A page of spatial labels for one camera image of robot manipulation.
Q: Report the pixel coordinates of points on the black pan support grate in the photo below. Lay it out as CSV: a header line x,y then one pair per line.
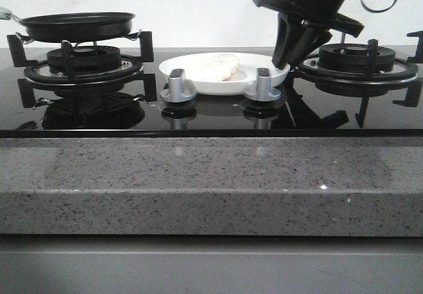
x,y
37,74
369,83

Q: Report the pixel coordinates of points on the black right gas burner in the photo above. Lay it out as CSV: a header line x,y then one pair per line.
x,y
354,57

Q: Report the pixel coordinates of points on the grey speckled stone countertop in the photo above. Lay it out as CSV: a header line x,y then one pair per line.
x,y
361,187

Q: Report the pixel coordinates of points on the black frying pan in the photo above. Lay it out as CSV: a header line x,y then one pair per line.
x,y
74,27

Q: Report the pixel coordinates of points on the silver right stove knob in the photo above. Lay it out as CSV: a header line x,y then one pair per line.
x,y
263,90

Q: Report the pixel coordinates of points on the grey cabinet front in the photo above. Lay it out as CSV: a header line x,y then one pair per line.
x,y
41,264

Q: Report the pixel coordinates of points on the black right pan support grate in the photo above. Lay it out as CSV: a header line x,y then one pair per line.
x,y
369,83

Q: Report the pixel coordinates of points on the silver stove knob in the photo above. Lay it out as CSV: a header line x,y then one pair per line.
x,y
263,90
179,88

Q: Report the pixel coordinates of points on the silver left stove knob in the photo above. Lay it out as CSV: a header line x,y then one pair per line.
x,y
179,88

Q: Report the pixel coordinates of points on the white ceramic plate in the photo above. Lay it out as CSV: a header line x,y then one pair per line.
x,y
235,85

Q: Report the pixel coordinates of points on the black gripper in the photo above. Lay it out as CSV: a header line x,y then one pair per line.
x,y
295,42

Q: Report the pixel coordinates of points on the black left gas burner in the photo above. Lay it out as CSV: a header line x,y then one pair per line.
x,y
86,60

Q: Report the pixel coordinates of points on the black left pan support grate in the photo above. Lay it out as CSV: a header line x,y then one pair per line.
x,y
37,74

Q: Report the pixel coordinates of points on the black glass gas hob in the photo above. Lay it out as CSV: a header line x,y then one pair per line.
x,y
306,109

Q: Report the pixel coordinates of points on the white fried egg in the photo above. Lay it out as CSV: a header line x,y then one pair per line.
x,y
218,67

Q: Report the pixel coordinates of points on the black gas burner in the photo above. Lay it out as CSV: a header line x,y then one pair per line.
x,y
86,60
354,57

